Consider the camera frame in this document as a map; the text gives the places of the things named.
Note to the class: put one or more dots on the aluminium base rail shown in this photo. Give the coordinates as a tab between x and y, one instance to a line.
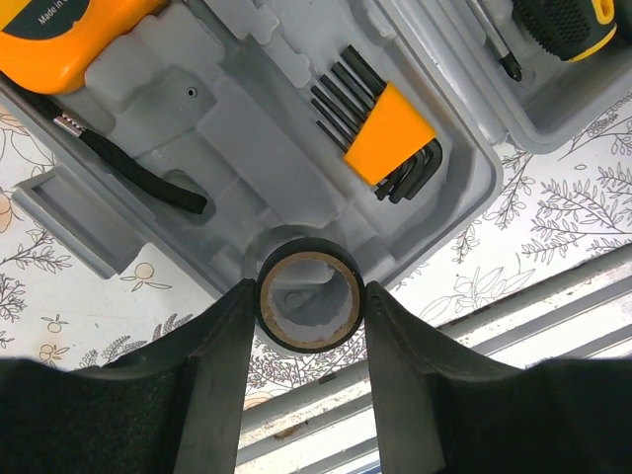
329	426

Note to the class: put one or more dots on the long yellow black screwdriver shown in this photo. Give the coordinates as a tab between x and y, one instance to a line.
497	42

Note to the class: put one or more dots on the short yellow black screwdriver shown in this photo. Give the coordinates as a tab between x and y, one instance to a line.
571	30

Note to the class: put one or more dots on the orange tape measure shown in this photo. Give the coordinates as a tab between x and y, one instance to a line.
46	49

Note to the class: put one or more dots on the orange hex key set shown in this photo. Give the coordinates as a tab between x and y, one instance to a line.
382	136

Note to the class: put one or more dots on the grey plastic tool case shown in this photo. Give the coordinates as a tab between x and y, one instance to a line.
214	97

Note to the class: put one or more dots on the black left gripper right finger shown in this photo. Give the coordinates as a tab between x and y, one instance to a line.
440	407

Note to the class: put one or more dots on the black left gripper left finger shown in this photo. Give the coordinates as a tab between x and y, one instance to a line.
173	406

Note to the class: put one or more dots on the black tape roll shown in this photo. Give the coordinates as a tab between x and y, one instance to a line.
309	296

